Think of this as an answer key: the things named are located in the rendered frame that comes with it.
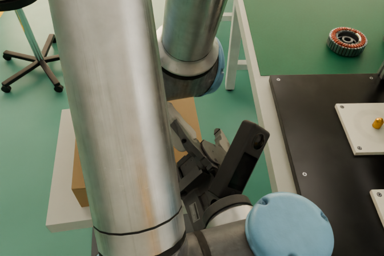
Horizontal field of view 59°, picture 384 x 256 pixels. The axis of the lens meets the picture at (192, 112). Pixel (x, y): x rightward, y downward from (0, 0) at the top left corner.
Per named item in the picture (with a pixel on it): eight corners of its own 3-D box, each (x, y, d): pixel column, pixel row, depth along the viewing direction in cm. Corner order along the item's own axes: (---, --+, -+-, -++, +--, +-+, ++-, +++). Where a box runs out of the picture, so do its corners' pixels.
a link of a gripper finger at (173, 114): (131, 121, 53) (168, 166, 51) (155, 95, 51) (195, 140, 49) (140, 118, 56) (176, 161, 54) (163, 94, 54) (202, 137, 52)
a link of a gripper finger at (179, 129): (165, 127, 49) (204, 172, 48) (172, 120, 49) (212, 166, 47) (177, 123, 54) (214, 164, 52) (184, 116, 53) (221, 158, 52)
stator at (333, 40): (330, 56, 103) (334, 47, 100) (323, 34, 110) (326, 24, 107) (367, 58, 102) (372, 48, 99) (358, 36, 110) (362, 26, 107)
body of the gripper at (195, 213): (162, 166, 53) (186, 235, 45) (198, 131, 51) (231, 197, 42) (194, 177, 58) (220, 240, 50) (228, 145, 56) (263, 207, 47)
